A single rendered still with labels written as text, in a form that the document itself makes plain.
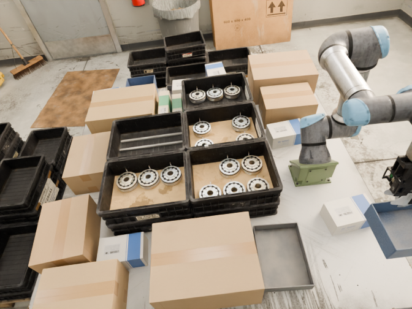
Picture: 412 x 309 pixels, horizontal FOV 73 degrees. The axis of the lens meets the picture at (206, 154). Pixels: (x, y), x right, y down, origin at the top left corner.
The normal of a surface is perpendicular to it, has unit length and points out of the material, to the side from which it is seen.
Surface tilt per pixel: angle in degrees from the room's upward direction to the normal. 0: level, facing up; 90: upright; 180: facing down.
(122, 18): 90
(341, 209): 0
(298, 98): 0
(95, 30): 90
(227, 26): 75
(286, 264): 0
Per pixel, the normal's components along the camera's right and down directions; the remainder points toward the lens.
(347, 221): -0.09, -0.66
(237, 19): 0.06, 0.57
